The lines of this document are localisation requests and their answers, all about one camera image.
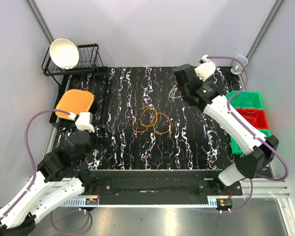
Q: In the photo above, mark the black marbled mat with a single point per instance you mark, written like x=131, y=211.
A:
x=154, y=129

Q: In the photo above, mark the orange woven basket tray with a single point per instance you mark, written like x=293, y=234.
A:
x=76, y=101

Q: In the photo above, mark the black tray under basket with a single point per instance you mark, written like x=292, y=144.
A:
x=96, y=83

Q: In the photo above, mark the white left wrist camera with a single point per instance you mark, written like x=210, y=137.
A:
x=83, y=121

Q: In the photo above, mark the red bin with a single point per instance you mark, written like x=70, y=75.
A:
x=256, y=117

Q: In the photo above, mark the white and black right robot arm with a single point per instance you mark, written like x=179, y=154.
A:
x=258, y=149

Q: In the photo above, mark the green bin far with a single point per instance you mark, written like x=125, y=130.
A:
x=248, y=99

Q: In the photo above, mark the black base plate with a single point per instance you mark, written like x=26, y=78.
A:
x=162, y=188

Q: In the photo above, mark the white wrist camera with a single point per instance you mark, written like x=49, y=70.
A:
x=83, y=121
x=206, y=68

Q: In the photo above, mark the green bin near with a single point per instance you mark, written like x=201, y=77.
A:
x=236, y=149

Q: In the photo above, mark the white bowl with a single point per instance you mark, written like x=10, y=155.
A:
x=64, y=53

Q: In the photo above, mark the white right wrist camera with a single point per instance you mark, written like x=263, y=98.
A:
x=206, y=68

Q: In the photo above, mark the aluminium frame rail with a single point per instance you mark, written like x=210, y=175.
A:
x=258, y=208

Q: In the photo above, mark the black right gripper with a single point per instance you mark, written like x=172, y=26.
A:
x=200, y=81

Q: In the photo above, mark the black wire dish rack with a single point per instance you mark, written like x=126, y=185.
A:
x=90, y=61

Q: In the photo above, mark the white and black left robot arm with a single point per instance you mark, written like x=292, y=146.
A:
x=58, y=178

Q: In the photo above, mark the white mug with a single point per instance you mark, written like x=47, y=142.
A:
x=237, y=67

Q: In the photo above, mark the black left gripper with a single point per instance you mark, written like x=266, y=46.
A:
x=104, y=140

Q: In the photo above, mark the green bin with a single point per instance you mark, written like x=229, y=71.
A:
x=248, y=99
x=236, y=149

